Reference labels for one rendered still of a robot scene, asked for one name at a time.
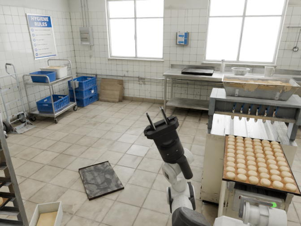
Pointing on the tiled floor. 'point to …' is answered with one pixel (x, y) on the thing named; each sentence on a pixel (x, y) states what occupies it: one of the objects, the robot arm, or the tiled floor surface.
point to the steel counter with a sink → (192, 103)
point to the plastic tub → (47, 215)
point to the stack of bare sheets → (100, 180)
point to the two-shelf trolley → (50, 94)
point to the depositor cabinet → (286, 146)
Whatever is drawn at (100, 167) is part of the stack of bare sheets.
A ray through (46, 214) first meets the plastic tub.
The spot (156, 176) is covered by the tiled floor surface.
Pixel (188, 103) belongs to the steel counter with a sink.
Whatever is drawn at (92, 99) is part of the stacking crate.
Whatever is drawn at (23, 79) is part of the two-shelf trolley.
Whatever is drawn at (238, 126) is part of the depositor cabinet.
